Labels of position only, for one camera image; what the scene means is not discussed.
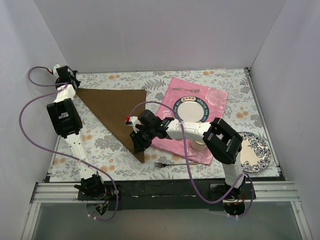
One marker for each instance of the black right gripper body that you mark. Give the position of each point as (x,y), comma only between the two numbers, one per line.
(140,139)

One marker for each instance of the cream mug dark rim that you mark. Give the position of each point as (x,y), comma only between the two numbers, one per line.
(198,146)

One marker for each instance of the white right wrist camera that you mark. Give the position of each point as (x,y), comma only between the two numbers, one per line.
(133,122)

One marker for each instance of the aluminium table frame rail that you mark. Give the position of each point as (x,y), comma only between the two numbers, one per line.
(274,209)

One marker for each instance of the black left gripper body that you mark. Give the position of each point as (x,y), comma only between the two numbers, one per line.
(74,81)

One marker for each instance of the green rimmed white plate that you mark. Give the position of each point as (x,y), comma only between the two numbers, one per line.
(192,109)

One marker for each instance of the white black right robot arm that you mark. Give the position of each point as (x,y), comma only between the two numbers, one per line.
(223,142)

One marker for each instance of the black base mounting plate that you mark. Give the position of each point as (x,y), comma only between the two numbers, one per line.
(166,194)

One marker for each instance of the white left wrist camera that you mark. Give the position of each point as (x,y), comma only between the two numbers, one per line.
(53,71)

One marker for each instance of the dark fork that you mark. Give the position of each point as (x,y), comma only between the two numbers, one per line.
(163,165)

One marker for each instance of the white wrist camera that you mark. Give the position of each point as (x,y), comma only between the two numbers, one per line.
(133,122)
(53,71)

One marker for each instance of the silver fork on placemat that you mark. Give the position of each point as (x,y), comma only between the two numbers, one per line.
(185,89)

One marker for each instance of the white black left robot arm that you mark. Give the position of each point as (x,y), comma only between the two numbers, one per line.
(67,124)

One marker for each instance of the blue floral white plate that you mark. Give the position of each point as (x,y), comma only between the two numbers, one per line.
(255,155)

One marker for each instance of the brown cloth napkin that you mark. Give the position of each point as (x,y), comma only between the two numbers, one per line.
(112,107)

